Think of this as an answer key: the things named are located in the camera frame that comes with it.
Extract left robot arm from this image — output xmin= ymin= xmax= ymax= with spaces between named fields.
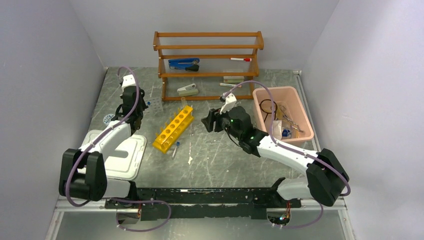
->
xmin=59 ymin=85 xmax=148 ymax=208

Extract clear plastic bag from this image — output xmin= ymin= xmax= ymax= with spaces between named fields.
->
xmin=272 ymin=120 xmax=284 ymax=140

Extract blue black clamp tool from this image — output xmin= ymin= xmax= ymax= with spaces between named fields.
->
xmin=168 ymin=57 xmax=200 ymax=72

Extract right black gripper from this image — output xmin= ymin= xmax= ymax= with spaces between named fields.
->
xmin=201 ymin=103 xmax=242 ymax=141

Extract clear well plate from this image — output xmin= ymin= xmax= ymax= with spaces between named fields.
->
xmin=143 ymin=97 xmax=164 ymax=115

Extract pink plastic bin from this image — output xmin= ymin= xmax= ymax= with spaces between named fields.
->
xmin=252 ymin=86 xmax=315 ymax=147

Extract white green box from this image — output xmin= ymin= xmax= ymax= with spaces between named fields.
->
xmin=223 ymin=76 xmax=245 ymax=84

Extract orange white pen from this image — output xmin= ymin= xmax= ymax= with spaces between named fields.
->
xmin=219 ymin=82 xmax=242 ymax=88

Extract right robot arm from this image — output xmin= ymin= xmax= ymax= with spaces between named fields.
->
xmin=201 ymin=106 xmax=349 ymax=207

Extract black ring cable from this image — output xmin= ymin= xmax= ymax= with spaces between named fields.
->
xmin=258 ymin=98 xmax=278 ymax=121

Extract blue hexagonal base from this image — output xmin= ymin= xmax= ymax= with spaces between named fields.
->
xmin=281 ymin=128 xmax=293 ymax=139

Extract metal crucible tongs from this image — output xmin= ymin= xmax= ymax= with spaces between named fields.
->
xmin=277 ymin=104 xmax=305 ymax=133

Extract red white marker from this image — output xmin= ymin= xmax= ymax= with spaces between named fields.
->
xmin=230 ymin=57 xmax=252 ymax=62

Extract blue white tape roll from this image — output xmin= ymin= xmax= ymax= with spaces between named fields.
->
xmin=102 ymin=113 xmax=115 ymax=126

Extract wooden shelf rack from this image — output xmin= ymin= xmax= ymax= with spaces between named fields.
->
xmin=152 ymin=31 xmax=265 ymax=101

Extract large clear glass tube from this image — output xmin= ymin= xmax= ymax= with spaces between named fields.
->
xmin=180 ymin=97 xmax=187 ymax=109

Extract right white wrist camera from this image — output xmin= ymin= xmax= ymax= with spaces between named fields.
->
xmin=219 ymin=93 xmax=237 ymax=115

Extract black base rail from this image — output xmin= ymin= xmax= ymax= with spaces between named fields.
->
xmin=104 ymin=187 xmax=301 ymax=221

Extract blue capped test tubes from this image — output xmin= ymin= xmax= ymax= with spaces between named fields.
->
xmin=171 ymin=141 xmax=180 ymax=160

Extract white plastic lid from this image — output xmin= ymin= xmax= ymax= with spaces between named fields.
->
xmin=89 ymin=129 xmax=147 ymax=181

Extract white stapler on block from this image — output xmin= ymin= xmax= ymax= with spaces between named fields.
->
xmin=177 ymin=83 xmax=199 ymax=97

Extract yellow test tube rack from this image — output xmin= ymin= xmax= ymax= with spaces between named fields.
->
xmin=152 ymin=105 xmax=194 ymax=154

